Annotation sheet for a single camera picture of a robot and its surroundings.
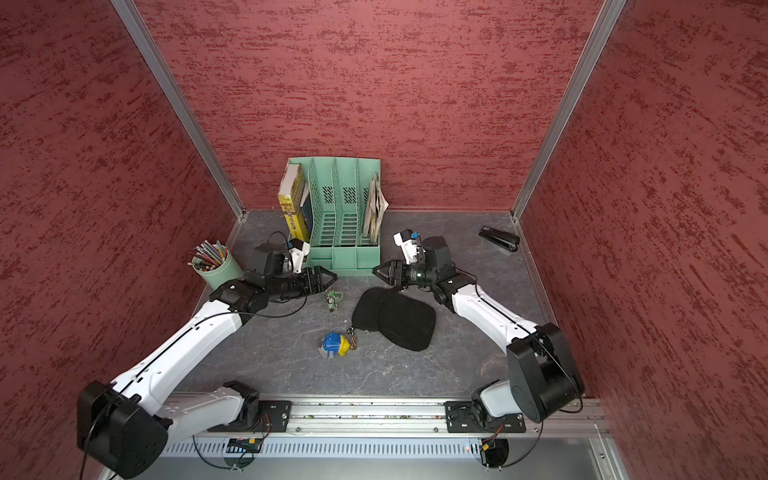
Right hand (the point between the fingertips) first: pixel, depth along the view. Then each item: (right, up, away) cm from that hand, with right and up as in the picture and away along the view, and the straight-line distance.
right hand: (377, 276), depth 80 cm
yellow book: (-27, +24, +10) cm, 38 cm away
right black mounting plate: (+22, -35, -6) cm, 42 cm away
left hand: (-13, -2, -2) cm, 13 cm away
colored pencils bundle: (-53, +5, +10) cm, 54 cm away
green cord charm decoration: (-13, -7, +5) cm, 16 cm away
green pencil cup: (-48, -1, +7) cm, 49 cm away
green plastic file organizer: (-17, +28, +34) cm, 47 cm away
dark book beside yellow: (-26, +21, +22) cm, 39 cm away
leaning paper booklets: (-1, +21, +15) cm, 25 cm away
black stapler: (+46, +10, +30) cm, 55 cm away
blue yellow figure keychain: (-12, -19, +1) cm, 22 cm away
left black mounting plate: (-26, -35, -5) cm, 44 cm away
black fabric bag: (+7, -14, +9) cm, 18 cm away
